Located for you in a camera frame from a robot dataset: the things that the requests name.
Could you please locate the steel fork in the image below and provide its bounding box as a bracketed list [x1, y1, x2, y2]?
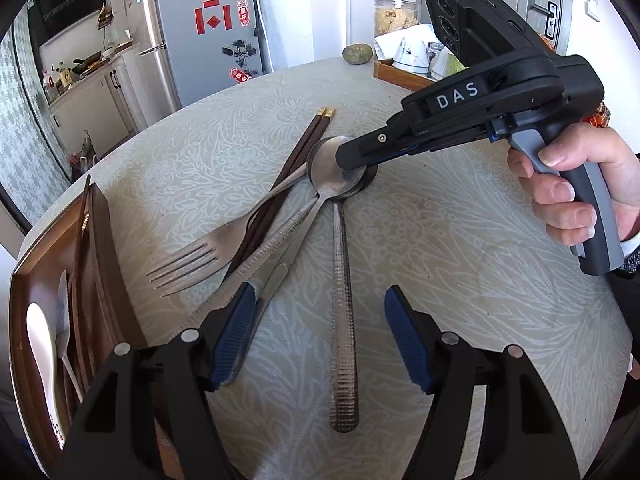
[146, 162, 307, 297]

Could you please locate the textured handle steel spoon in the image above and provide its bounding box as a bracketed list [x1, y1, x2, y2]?
[330, 200, 359, 434]

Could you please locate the white kitchen cabinet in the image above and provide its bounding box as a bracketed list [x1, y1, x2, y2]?
[49, 54, 148, 158]

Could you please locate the white blue cup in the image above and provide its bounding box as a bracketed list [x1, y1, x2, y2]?
[393, 36, 430, 75]

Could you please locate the black range hood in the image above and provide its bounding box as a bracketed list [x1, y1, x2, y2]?
[28, 0, 106, 47]

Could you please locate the white ceramic spoon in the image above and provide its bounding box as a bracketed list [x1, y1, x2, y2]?
[26, 302, 65, 448]

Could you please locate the wooden tray with cups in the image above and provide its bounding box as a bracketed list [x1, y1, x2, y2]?
[373, 60, 434, 92]

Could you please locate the green cabbage shaped pot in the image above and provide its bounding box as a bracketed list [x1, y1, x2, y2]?
[431, 48, 465, 80]

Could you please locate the right hand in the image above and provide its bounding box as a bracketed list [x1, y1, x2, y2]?
[508, 122, 639, 246]

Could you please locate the patterned sliding door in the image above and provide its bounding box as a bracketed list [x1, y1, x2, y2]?
[1, 8, 70, 224]

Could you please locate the plastic snack jar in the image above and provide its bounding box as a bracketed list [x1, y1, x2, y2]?
[374, 0, 418, 37]

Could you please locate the large steel spoon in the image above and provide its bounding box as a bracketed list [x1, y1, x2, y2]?
[171, 134, 369, 331]

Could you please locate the steel table knife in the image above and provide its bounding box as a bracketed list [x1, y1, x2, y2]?
[209, 257, 288, 388]

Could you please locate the dark wooden tray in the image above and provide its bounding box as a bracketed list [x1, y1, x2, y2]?
[8, 181, 151, 478]

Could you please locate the grey refrigerator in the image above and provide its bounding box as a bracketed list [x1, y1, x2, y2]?
[124, 0, 271, 119]

